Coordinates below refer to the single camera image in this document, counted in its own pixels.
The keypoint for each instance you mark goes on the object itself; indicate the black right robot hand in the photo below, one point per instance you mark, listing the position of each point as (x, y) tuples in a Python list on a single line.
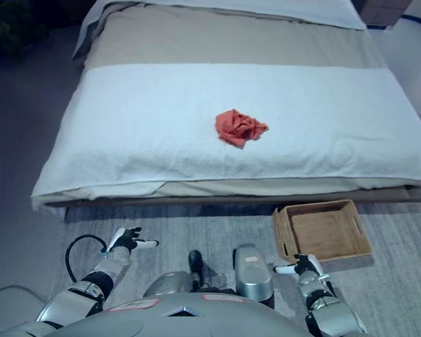
[(303, 265)]

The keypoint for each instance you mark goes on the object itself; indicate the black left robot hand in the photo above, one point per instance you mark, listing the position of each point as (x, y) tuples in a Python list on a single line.
[(127, 239)]

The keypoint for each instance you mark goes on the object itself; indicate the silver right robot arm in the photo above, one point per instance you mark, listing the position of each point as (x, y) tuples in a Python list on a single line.
[(324, 303)]

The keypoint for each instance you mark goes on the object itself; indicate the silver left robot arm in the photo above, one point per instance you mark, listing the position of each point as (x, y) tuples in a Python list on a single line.
[(80, 288)]

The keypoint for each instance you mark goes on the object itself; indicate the woven wicker basket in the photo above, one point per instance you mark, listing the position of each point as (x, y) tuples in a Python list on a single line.
[(321, 230)]

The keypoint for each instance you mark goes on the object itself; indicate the white quilted bed blanket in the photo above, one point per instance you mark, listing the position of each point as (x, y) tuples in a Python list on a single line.
[(228, 130)]

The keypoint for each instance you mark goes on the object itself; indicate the beige bed mattress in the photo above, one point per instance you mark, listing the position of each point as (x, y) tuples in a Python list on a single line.
[(231, 45)]

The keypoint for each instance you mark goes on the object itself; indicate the silver right robot leg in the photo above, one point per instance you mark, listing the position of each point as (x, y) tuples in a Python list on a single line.
[(250, 272)]

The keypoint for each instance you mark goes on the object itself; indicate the silver robot leg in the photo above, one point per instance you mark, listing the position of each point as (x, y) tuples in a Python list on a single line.
[(250, 272), (182, 277)]

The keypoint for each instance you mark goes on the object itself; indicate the silver left robot leg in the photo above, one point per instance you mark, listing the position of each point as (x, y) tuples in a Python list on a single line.
[(182, 277)]

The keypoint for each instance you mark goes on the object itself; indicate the grey striped rug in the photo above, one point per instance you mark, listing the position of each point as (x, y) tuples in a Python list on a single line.
[(231, 245)]

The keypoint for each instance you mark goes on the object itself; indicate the silver robot torso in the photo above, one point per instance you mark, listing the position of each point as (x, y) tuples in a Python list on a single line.
[(182, 316)]

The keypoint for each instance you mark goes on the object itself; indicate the crumpled red cloth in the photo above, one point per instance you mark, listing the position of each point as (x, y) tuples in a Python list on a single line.
[(239, 126)]

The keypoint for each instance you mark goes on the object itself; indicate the dark green plant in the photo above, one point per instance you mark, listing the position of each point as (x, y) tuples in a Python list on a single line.
[(10, 28)]

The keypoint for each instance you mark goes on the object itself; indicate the white pillow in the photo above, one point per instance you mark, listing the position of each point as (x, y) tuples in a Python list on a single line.
[(266, 8)]

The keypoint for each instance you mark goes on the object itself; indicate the brown wooden nightstand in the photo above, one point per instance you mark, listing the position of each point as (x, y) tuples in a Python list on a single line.
[(380, 12)]

